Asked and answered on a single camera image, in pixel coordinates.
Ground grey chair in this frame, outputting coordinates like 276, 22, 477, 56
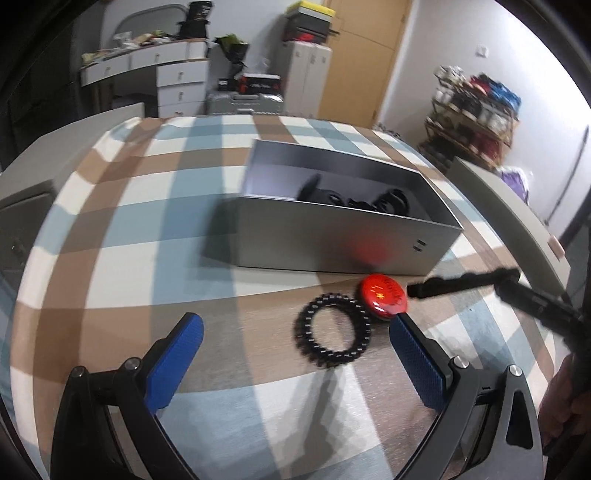
450, 155, 567, 278

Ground blue shoes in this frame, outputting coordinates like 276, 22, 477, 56
489, 80, 522, 107

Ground white desk with drawers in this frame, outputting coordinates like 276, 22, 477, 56
80, 39, 211, 119

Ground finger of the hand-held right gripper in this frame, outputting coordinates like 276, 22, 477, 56
406, 266, 521, 301

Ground black bow hair tie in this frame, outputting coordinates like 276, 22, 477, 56
295, 174, 352, 206

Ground wooden shoe rack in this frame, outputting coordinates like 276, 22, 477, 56
422, 66, 520, 169

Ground silver box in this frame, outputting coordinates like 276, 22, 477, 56
235, 138, 464, 274

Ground purple bag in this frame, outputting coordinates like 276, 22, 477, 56
501, 167, 530, 204

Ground tall black box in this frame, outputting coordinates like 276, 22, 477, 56
177, 1, 214, 40

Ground silver suitcase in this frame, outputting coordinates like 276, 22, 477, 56
205, 89, 285, 116

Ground black and red shoe box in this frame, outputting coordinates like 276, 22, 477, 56
281, 16, 332, 45

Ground wooden door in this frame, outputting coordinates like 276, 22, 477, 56
318, 0, 413, 128

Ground black cable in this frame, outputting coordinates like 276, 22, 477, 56
547, 126, 590, 228

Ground black wrapped flower bouquet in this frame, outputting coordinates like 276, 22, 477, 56
216, 34, 250, 79

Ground flat black shoe box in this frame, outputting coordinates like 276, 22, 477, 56
217, 72, 283, 93

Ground person's right hand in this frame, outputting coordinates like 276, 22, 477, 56
537, 354, 591, 445

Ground black spiral hair tie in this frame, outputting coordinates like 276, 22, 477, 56
371, 188, 410, 216
292, 291, 373, 369

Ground grey arched mirror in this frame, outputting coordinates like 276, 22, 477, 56
113, 4, 188, 47

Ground yellow lid shoe box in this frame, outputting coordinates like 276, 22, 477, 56
294, 0, 337, 20

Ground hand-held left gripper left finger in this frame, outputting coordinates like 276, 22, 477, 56
49, 312, 205, 480

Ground white upright suitcase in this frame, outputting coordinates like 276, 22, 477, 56
279, 40, 334, 119

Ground red round badge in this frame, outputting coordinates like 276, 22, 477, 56
355, 273, 410, 320

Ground plaid tablecloth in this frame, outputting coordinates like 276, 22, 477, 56
8, 114, 563, 480

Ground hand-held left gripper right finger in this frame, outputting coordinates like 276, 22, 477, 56
389, 313, 544, 480

